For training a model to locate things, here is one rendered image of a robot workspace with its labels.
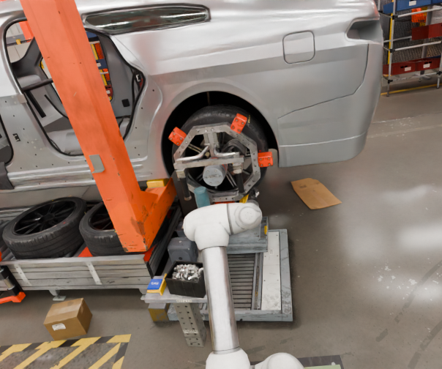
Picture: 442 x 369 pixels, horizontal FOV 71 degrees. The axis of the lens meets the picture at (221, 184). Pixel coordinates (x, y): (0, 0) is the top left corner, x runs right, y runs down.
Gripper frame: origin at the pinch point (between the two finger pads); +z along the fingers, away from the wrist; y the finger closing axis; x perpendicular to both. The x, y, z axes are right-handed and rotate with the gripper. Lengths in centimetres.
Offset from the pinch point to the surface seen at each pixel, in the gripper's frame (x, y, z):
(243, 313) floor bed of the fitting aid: -32, -47, -56
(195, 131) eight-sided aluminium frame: 54, 12, -5
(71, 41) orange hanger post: 121, 31, -45
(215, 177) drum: 28.6, 0.9, -19.1
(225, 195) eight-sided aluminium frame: 12.4, -14.8, -3.7
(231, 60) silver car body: 60, 57, 6
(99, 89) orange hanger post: 105, 14, -37
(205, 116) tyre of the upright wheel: 54, 21, 4
